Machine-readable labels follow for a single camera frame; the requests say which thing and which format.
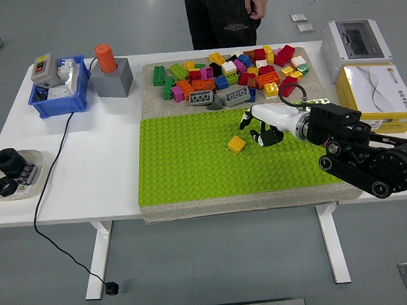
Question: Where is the person's left hand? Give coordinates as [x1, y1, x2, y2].
[244, 0, 269, 22]

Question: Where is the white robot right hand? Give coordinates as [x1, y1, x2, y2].
[237, 103, 305, 149]

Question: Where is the orange cylinder button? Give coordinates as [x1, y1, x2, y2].
[94, 43, 118, 75]

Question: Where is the white and yellow brick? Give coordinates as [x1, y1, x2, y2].
[263, 81, 279, 100]

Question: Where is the long orange toy brick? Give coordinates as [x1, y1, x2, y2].
[190, 78, 217, 92]
[254, 72, 281, 90]

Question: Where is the long red toy brick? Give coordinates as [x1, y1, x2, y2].
[273, 44, 296, 67]
[277, 76, 299, 98]

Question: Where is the person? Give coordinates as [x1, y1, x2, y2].
[169, 0, 271, 52]

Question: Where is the grey toy brick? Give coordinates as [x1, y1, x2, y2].
[188, 90, 215, 107]
[222, 85, 250, 108]

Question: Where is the white and orange brick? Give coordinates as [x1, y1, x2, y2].
[289, 55, 307, 70]

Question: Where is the dark grey sloped brick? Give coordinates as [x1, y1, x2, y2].
[206, 94, 225, 112]

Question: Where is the white electrical distribution box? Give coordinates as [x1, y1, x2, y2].
[319, 18, 394, 84]

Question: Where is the long green toy brick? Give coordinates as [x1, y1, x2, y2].
[162, 76, 178, 101]

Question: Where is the green studded baseplate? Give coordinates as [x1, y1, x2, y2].
[133, 98, 348, 207]

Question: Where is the grey block base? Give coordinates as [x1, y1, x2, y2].
[89, 56, 135, 100]

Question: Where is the yellow and white carton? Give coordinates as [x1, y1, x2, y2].
[333, 62, 407, 136]

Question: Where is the grey-brown foam mat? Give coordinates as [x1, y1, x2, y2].
[131, 44, 366, 225]

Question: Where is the white circuit breaker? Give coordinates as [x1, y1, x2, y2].
[55, 57, 82, 95]

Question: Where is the white table leg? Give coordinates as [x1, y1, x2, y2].
[314, 202, 352, 285]
[82, 219, 116, 301]

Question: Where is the blue plastic bin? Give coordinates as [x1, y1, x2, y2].
[25, 54, 89, 119]

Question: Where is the white oval tray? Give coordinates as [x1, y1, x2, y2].
[0, 148, 47, 202]

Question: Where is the small printed card pack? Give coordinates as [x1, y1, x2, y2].
[15, 163, 40, 185]

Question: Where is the black power plug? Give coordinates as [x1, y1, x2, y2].
[105, 281, 121, 297]

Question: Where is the large black hex nut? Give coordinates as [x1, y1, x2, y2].
[0, 147, 27, 179]

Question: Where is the grey push-button switch box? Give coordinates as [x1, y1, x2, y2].
[29, 52, 59, 87]

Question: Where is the white switch plate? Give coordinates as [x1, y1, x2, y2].
[47, 84, 74, 99]

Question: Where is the black power cable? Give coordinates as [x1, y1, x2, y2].
[26, 57, 111, 289]

